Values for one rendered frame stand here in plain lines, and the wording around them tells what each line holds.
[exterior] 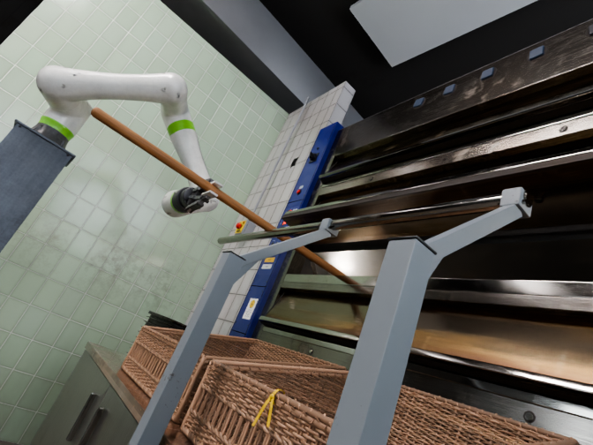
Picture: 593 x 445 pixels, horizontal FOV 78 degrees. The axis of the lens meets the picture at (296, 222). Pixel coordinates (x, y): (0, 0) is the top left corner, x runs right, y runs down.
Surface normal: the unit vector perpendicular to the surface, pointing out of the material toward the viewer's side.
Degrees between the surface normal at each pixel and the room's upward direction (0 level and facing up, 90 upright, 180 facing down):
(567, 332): 70
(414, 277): 90
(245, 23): 90
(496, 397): 90
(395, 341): 90
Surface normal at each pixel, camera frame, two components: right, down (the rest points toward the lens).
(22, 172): 0.64, -0.06
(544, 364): -0.55, -0.77
